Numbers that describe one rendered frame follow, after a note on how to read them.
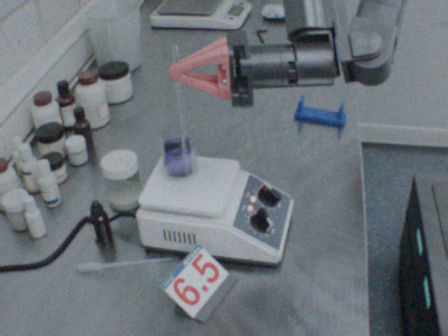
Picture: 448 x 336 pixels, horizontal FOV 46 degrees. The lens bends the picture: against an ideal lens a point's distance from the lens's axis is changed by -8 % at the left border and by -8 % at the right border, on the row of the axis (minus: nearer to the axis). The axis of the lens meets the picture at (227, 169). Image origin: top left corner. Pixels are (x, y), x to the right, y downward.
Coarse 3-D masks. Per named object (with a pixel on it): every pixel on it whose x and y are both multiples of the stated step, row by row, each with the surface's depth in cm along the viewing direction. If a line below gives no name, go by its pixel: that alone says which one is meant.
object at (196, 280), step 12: (204, 252) 75; (192, 264) 74; (204, 264) 74; (216, 264) 76; (180, 276) 72; (192, 276) 73; (204, 276) 74; (216, 276) 75; (168, 288) 70; (180, 288) 71; (192, 288) 72; (204, 288) 73; (180, 300) 70; (192, 300) 71
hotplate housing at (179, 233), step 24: (240, 192) 80; (144, 216) 77; (168, 216) 76; (192, 216) 76; (288, 216) 82; (144, 240) 79; (168, 240) 78; (192, 240) 77; (216, 240) 76; (240, 240) 75; (264, 264) 77
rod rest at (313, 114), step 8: (296, 112) 108; (304, 112) 108; (312, 112) 108; (320, 112) 108; (328, 112) 108; (336, 112) 108; (312, 120) 108; (320, 120) 107; (328, 120) 106; (336, 120) 106; (344, 120) 106
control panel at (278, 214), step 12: (252, 180) 83; (252, 192) 81; (240, 204) 78; (252, 204) 79; (288, 204) 83; (240, 216) 76; (276, 216) 80; (240, 228) 75; (252, 228) 76; (276, 228) 78; (264, 240) 75; (276, 240) 77
